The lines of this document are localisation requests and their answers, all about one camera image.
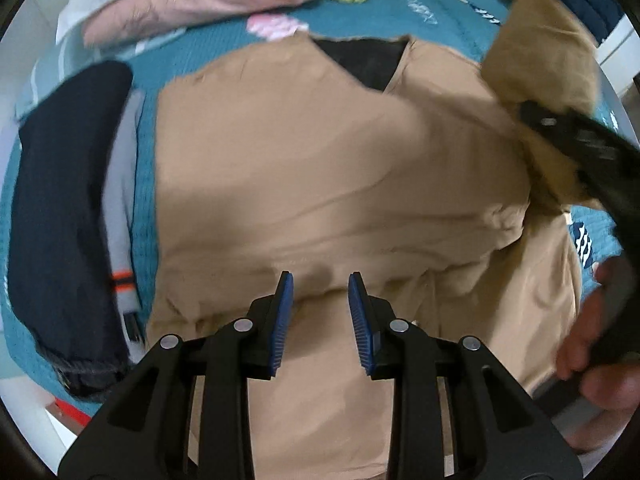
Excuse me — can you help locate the pink garment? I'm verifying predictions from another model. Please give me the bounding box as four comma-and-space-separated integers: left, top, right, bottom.
82, 0, 352, 50

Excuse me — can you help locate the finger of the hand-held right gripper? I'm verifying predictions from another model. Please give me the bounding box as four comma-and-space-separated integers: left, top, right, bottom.
517, 100, 596, 171

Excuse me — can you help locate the red object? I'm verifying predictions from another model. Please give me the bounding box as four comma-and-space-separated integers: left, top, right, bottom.
51, 394, 97, 422

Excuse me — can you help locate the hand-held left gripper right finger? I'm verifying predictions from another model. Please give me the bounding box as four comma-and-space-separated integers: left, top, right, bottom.
347, 271, 584, 480

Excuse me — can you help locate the tan jacket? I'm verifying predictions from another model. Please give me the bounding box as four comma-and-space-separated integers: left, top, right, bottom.
145, 0, 607, 480

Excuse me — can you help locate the grey garment with orange stripes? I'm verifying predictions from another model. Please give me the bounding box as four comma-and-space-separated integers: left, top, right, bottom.
100, 90, 149, 353

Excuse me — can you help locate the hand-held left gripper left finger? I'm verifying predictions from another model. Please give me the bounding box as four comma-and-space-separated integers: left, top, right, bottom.
57, 271, 296, 480

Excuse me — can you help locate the navy folded garment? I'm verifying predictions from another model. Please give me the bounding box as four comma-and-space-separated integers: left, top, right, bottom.
7, 60, 137, 402

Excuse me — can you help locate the person's right hand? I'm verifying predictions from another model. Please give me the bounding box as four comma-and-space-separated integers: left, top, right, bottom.
556, 257, 640, 411

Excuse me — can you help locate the teal quilted blanket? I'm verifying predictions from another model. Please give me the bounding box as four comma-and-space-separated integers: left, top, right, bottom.
0, 0, 626, 421

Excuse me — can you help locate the white cloth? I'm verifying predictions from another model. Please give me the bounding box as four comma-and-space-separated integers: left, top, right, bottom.
55, 0, 213, 46

